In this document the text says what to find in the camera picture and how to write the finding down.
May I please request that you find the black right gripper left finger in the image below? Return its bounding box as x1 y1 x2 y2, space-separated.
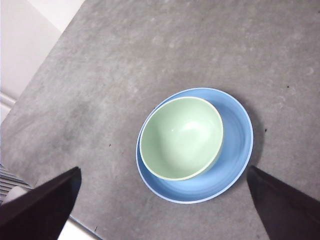
0 166 83 240

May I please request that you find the blue plate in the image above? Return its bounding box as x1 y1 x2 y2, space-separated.
135 87 254 205

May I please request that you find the green bowl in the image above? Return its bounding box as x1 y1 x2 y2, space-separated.
139 96 224 182

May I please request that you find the grey slatted panel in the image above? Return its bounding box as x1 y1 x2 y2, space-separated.
0 163 33 201

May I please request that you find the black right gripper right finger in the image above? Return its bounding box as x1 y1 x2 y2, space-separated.
246 165 320 240

